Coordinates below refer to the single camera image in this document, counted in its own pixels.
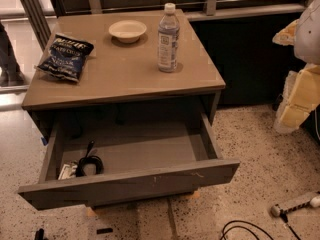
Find blue chip bag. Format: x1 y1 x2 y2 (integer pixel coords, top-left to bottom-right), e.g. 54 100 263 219
36 34 94 82

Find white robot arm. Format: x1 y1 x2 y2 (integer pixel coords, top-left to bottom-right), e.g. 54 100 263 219
272 0 320 134

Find open grey top drawer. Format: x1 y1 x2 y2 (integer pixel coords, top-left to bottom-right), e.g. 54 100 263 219
18 114 239 210

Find grey drawer cabinet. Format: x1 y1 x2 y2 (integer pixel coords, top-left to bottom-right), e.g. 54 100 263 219
21 9 227 142

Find white power strip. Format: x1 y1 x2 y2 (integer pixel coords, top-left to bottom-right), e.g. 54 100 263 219
270 191 320 217

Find clear plastic water bottle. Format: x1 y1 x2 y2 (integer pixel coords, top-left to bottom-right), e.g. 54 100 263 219
158 3 180 72

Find white bowl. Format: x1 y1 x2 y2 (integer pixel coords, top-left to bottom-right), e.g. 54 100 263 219
108 20 147 44

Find black tape strip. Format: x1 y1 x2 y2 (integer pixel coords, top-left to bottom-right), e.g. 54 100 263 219
96 228 113 234

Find white paper packet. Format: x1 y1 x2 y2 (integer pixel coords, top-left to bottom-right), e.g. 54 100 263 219
58 163 78 180

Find person's dark legs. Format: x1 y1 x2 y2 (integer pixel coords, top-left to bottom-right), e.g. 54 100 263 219
0 22 25 87

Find small black floor object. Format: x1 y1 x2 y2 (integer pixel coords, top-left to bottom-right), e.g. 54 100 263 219
34 228 47 240

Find black floor cable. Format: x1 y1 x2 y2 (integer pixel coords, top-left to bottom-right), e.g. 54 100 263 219
219 213 303 240

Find coiled black cable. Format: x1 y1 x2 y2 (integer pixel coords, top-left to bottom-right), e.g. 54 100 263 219
75 140 105 178

